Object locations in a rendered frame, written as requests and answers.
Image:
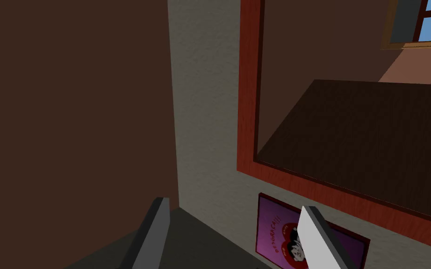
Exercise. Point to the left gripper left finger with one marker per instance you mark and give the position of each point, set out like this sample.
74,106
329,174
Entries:
152,239

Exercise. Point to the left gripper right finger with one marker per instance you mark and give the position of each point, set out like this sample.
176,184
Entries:
318,243

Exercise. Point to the purple framed wall picture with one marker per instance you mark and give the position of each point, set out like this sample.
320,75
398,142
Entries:
275,231

